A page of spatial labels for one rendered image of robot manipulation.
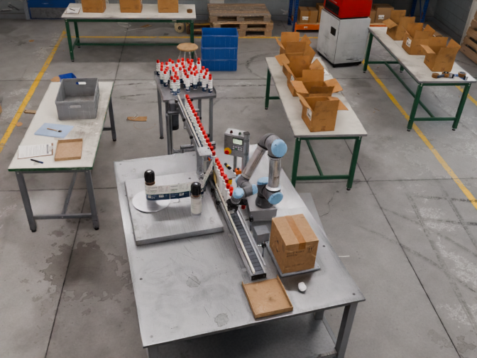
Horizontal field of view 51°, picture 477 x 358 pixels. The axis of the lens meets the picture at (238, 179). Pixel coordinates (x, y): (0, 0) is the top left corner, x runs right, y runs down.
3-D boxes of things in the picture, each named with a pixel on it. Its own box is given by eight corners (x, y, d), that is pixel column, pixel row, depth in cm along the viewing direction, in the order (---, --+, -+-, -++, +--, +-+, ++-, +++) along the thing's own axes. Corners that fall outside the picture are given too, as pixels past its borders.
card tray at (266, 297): (241, 285, 345) (241, 280, 343) (277, 278, 352) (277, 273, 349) (255, 318, 322) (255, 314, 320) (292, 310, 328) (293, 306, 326)
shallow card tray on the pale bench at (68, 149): (57, 143, 495) (57, 139, 493) (83, 140, 499) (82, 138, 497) (55, 161, 467) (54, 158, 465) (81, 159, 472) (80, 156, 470)
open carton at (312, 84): (287, 99, 600) (290, 69, 578) (330, 97, 606) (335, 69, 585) (295, 116, 563) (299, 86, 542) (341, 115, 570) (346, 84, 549)
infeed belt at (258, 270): (200, 155, 477) (200, 152, 475) (209, 154, 479) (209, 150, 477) (253, 279, 349) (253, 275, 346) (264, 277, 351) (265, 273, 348)
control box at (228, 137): (227, 148, 405) (228, 127, 394) (248, 152, 401) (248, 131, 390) (223, 154, 397) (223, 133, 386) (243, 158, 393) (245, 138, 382)
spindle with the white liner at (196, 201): (189, 211, 401) (189, 180, 384) (200, 209, 403) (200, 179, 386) (192, 218, 394) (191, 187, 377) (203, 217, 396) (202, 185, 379)
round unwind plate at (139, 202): (130, 192, 418) (130, 192, 418) (167, 187, 426) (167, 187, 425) (134, 215, 394) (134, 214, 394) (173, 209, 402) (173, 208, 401)
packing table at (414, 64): (359, 70, 882) (368, 26, 837) (403, 70, 890) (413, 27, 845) (405, 133, 703) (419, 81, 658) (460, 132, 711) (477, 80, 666)
